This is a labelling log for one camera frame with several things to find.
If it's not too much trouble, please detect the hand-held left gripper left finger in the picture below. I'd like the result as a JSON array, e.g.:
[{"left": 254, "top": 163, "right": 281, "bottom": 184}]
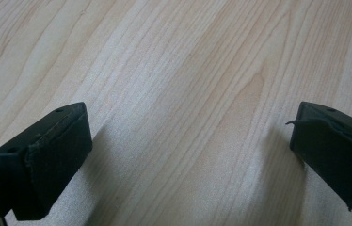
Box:
[{"left": 0, "top": 101, "right": 94, "bottom": 221}]

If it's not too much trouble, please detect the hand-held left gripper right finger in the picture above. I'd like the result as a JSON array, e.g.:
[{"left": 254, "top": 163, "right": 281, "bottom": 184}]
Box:
[{"left": 285, "top": 101, "right": 352, "bottom": 220}]

